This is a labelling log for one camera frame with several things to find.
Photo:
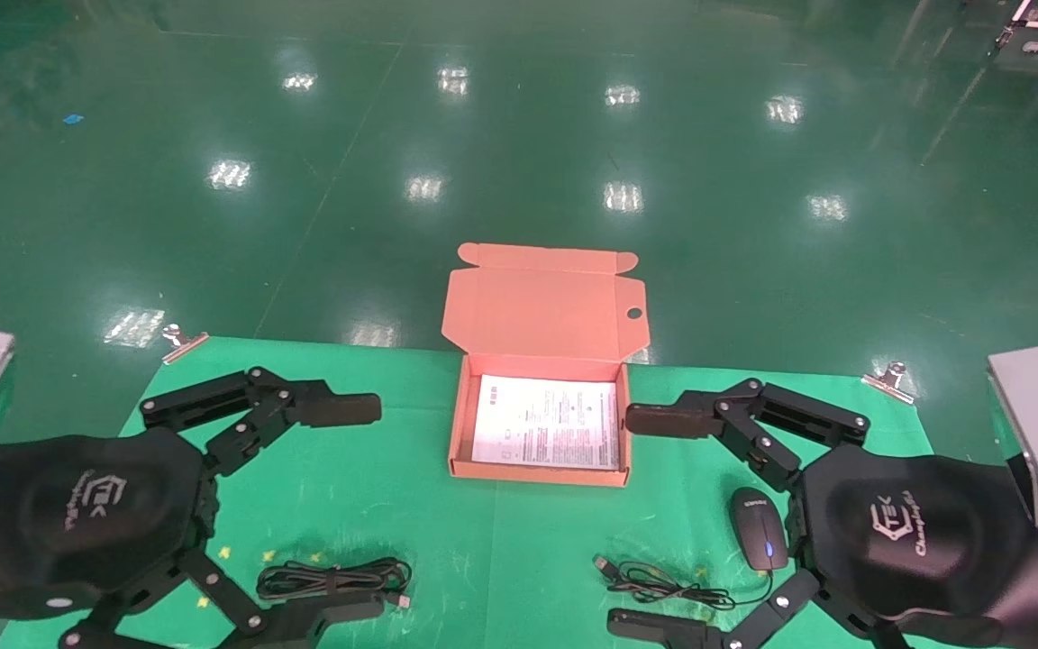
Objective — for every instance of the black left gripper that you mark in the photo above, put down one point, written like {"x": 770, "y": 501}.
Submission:
{"x": 95, "y": 514}

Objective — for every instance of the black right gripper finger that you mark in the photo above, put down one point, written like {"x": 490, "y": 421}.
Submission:
{"x": 663, "y": 626}
{"x": 672, "y": 419}

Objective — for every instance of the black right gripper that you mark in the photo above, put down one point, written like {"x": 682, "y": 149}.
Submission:
{"x": 924, "y": 541}

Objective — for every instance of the orange cardboard box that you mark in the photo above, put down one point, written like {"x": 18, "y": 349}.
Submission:
{"x": 541, "y": 306}

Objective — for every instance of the white printed leaflet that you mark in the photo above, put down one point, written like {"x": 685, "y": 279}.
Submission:
{"x": 546, "y": 424}

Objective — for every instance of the silver metal clip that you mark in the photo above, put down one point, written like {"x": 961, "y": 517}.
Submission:
{"x": 888, "y": 380}
{"x": 184, "y": 345}

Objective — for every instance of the green table mat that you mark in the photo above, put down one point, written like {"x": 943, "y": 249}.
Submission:
{"x": 501, "y": 550}

